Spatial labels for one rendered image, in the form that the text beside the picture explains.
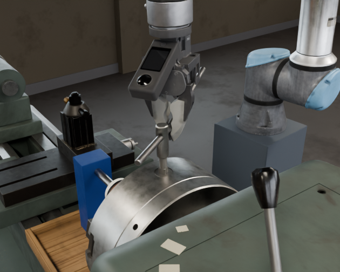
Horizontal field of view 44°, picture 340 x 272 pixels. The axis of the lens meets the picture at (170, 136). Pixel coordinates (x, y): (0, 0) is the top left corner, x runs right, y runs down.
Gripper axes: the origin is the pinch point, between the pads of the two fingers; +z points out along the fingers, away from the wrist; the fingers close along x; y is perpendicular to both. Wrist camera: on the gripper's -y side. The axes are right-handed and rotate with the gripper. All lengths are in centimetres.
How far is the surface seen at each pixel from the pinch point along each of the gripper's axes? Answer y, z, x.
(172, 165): -0.9, 5.8, -0.6
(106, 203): -11.1, 9.5, 8.4
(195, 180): -4.2, 5.8, -6.3
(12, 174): 17, 32, 59
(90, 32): 342, 83, 237
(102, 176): 10.2, 20.5, 23.0
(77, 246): 4, 40, 29
